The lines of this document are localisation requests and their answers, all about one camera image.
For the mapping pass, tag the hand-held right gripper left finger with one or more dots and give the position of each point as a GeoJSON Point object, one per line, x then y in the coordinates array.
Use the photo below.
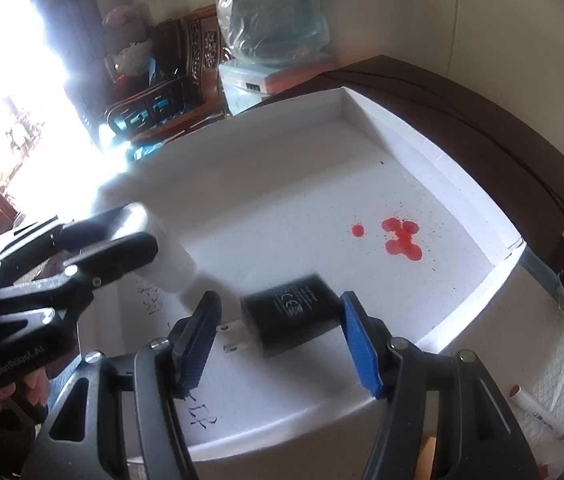
{"type": "Point", "coordinates": [197, 350]}

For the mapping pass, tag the dark wooden door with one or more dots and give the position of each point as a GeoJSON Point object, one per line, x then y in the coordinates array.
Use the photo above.
{"type": "Point", "coordinates": [67, 20]}

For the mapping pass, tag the white water dispenser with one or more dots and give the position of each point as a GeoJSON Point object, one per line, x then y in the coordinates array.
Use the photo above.
{"type": "Point", "coordinates": [252, 85]}

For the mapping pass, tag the white shallow cardboard box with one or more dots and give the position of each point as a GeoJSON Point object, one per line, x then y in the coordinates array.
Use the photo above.
{"type": "Point", "coordinates": [287, 200]}

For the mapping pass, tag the carved wooden side table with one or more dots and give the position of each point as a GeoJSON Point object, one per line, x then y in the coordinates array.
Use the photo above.
{"type": "Point", "coordinates": [202, 40]}

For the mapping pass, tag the clear blue water jug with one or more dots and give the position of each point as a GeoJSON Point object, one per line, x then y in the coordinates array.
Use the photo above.
{"type": "Point", "coordinates": [262, 25]}

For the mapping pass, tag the white lip balm tube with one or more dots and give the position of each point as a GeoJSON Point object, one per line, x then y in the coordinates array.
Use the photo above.
{"type": "Point", "coordinates": [541, 412]}

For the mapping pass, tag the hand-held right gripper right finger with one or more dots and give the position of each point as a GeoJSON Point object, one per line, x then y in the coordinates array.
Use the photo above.
{"type": "Point", "coordinates": [359, 345]}

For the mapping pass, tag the wooden armchair with blue cushion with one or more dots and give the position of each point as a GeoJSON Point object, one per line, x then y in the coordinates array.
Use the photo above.
{"type": "Point", "coordinates": [162, 105]}

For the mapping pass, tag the person's left hand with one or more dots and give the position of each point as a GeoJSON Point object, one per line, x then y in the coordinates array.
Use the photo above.
{"type": "Point", "coordinates": [29, 385]}

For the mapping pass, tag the white plastic bag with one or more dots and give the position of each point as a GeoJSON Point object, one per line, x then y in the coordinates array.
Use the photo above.
{"type": "Point", "coordinates": [127, 50]}

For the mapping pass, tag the white paper towel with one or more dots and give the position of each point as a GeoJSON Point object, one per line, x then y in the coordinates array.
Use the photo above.
{"type": "Point", "coordinates": [561, 375]}

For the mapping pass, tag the black charger plug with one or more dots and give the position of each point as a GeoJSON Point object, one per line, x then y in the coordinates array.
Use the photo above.
{"type": "Point", "coordinates": [292, 315]}

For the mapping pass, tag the white plastic cylinder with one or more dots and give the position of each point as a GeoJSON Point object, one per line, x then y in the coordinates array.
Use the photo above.
{"type": "Point", "coordinates": [172, 265]}

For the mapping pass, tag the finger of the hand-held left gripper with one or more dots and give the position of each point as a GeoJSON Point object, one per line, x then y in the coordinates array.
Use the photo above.
{"type": "Point", "coordinates": [92, 225]}
{"type": "Point", "coordinates": [122, 255]}

